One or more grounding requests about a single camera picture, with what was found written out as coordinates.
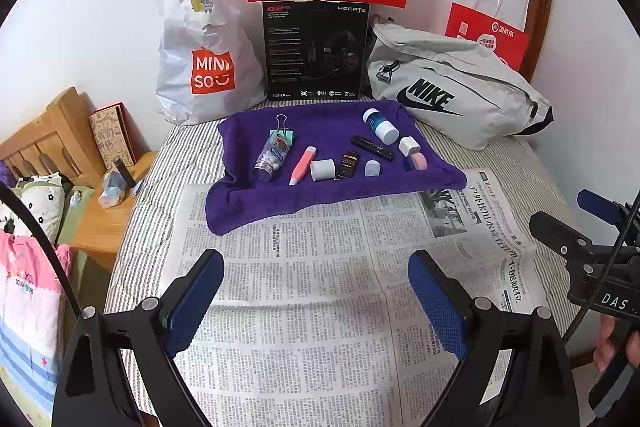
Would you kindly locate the white small cube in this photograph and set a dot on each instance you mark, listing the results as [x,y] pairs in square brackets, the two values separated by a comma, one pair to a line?
[408,146]

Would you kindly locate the purple towel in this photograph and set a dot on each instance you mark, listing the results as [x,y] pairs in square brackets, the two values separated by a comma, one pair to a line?
[239,197]

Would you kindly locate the clear candy bottle silver cap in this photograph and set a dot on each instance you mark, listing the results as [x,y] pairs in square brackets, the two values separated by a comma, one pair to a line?
[272,157]

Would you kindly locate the person's right hand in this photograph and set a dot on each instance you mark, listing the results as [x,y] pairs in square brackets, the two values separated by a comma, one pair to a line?
[605,349]

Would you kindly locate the small items on nightstand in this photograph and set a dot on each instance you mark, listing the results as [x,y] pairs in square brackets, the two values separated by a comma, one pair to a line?
[117,183]

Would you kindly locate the white Miniso plastic bag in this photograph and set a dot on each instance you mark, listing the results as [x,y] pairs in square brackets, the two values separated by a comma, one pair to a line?
[207,68]

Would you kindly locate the white tape roll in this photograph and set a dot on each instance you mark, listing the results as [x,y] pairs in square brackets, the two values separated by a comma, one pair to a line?
[322,170]

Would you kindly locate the grey Nike waist bag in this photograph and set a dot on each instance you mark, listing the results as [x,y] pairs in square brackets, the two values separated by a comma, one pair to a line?
[456,86]

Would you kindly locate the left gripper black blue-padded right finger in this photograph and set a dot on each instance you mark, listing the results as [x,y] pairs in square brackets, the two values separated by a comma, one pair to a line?
[512,368]

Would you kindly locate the black headset box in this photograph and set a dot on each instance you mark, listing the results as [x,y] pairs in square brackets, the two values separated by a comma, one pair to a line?
[314,49]

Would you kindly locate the small white cap bottle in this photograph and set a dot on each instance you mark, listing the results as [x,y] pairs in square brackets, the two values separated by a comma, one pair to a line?
[372,168]

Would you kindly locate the teal binder clip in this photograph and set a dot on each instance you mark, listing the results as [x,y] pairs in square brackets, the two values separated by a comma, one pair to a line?
[282,131]

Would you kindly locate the patterned brown book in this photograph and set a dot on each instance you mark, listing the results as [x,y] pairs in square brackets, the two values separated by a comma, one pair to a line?
[109,129]

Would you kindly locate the wooden nightstand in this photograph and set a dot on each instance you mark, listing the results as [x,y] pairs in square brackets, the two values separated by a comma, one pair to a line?
[101,230]

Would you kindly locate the blue white round bottle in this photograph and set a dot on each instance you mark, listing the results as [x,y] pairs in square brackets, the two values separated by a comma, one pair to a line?
[384,130]

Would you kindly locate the pink striped clothing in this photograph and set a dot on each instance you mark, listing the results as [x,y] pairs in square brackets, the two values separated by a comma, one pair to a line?
[32,316]

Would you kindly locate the pink white utility knife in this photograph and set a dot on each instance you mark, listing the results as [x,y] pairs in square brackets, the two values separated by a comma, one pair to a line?
[302,166]

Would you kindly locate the black long slim box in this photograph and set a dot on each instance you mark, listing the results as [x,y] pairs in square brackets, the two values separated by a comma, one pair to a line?
[373,148]

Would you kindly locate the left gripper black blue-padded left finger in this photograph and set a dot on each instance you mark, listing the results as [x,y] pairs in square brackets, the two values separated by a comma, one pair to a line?
[93,386]

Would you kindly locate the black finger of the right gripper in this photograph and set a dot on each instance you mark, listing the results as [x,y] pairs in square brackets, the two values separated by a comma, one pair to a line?
[564,240]

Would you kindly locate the white floral pillow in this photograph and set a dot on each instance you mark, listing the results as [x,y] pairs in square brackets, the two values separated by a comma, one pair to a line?
[44,197]

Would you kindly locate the newspaper sheet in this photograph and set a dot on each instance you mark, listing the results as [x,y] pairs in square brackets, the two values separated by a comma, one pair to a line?
[315,322]

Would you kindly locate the red paper bag white handles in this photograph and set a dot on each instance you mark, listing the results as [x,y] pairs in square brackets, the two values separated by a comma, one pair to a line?
[489,30]

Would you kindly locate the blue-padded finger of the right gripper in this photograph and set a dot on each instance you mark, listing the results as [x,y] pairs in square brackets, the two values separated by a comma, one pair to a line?
[598,206]

